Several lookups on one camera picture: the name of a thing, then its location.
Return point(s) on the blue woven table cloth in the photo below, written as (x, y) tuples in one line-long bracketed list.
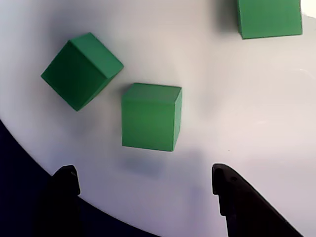
[(14, 185)]

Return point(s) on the white round plate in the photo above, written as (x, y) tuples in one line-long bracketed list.
[(222, 98)]

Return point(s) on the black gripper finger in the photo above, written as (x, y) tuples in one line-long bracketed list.
[(247, 209), (59, 209)]

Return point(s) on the green cube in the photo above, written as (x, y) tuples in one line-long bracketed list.
[(150, 118), (269, 17), (81, 74)]

